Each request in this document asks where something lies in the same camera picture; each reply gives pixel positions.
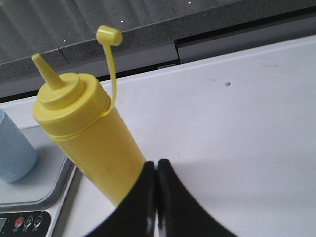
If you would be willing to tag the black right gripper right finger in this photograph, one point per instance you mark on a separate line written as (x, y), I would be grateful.
(179, 214)

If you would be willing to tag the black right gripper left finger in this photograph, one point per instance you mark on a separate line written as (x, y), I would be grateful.
(135, 215)

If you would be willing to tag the yellow squeeze bottle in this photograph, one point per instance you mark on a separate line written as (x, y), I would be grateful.
(80, 117)

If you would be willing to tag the light blue plastic cup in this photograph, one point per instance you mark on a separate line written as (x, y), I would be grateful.
(17, 155)

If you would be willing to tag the silver digital kitchen scale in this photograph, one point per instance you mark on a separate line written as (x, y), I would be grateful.
(30, 207)

